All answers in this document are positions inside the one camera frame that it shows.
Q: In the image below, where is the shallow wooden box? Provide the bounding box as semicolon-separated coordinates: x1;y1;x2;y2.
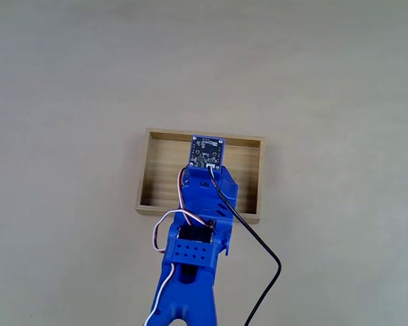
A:
135;127;266;225

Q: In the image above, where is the blue camera circuit board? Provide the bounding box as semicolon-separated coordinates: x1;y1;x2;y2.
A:
189;134;227;176

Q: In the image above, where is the red white black servo wire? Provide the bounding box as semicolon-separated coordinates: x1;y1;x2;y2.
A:
154;165;216;255

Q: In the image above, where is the black camera cable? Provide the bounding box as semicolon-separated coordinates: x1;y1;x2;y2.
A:
206;164;283;326

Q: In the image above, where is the white servo wire along arm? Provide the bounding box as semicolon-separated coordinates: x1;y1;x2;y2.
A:
143;262;177;326

